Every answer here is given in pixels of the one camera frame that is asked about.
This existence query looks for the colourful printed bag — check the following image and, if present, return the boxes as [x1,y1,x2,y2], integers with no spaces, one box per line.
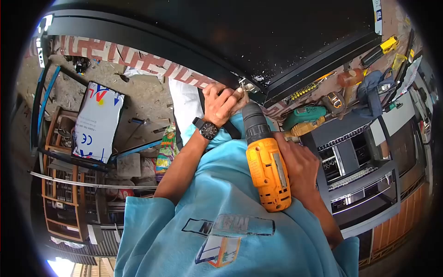
[155,122,179,174]

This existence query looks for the orange translucent bottle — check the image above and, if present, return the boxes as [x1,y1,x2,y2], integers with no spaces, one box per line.
[337,68,365,88]

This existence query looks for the person's body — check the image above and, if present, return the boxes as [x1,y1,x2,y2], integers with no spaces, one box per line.
[114,114,360,277]

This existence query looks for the large black metal frame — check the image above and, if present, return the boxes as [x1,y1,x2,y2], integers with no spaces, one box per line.
[35,0,383,108]

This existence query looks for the grey stone block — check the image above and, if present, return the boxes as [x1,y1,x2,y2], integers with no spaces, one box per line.
[116,152,142,178]

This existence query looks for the brown wooden window frame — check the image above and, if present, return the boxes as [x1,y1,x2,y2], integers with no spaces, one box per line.
[41,106,91,243]

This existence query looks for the blue cloth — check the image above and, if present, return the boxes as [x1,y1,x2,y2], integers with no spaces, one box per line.
[356,70,396,119]

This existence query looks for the white sheet with blue print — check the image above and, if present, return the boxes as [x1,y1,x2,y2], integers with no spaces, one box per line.
[72,81,125,164]

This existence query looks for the red white patterned board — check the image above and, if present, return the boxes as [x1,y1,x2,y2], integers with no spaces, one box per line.
[60,35,219,89]

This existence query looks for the teal power drill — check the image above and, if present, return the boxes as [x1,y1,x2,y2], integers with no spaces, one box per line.
[282,105,328,131]

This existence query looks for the strip of yellow screws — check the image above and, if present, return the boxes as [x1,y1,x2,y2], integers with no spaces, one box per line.
[290,72,337,102]

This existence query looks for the tape measure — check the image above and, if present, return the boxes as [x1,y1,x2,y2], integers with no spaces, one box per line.
[321,91,347,117]

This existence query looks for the long silver metal rod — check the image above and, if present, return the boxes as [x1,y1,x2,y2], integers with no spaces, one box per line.
[29,171,159,190]

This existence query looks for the yellow and black tool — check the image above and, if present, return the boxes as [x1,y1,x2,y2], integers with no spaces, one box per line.
[361,35,401,68]

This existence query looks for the yellow power drill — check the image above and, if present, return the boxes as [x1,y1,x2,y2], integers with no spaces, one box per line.
[242,102,292,213]

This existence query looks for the person's right hand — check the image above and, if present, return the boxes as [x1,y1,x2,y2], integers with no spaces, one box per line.
[273,132,321,202]

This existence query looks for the person's left hand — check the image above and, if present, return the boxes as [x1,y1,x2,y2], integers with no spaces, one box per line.
[202,82,250,127]

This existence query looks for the small silver metal bracket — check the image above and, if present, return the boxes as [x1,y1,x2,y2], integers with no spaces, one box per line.
[238,78,259,94]

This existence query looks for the white sack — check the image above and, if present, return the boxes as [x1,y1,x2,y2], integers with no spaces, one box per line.
[168,78,205,136]

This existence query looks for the stack of black window frames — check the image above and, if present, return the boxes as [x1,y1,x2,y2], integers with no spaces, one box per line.
[300,92,431,240]

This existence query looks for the person's left fingers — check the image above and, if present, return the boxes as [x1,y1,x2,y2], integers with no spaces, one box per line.
[204,82,250,111]

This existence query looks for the curved blue metal bar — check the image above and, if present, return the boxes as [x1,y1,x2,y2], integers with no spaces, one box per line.
[37,65,62,136]

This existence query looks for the person's right fingers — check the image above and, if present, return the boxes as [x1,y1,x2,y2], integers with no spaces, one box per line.
[273,132,295,161]

